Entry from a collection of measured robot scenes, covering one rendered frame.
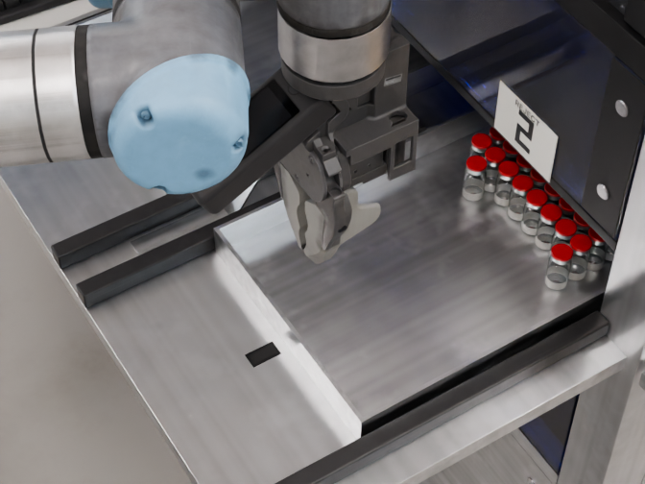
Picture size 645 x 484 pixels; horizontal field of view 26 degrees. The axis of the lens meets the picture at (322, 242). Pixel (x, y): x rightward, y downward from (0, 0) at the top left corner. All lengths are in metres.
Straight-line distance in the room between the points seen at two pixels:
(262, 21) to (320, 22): 0.72
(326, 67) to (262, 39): 0.67
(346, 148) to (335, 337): 0.36
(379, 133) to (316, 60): 0.10
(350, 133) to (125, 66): 0.27
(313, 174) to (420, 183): 0.45
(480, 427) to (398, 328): 0.13
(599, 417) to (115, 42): 0.79
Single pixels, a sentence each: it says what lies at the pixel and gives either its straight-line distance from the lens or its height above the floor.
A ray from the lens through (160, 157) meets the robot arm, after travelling 0.75.
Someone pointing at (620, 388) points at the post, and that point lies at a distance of 1.36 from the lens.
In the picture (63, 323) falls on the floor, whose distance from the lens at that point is 2.45.
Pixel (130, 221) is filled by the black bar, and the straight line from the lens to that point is 1.38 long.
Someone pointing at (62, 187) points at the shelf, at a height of 0.88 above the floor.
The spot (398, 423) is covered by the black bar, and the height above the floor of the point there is 0.90.
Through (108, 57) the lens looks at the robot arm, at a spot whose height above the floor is 1.43.
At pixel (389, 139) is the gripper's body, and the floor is 1.22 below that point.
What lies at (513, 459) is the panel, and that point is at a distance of 1.64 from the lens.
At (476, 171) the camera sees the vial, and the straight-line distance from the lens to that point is 1.39.
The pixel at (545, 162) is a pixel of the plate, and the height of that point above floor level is 1.01.
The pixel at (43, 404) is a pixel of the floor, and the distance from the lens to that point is 2.36.
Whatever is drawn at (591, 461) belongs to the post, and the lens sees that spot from 1.48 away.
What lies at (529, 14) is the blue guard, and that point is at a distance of 1.22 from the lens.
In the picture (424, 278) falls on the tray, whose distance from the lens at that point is 1.35.
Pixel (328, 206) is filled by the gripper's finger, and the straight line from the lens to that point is 1.00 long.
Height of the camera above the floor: 1.93
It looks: 50 degrees down
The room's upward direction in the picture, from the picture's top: straight up
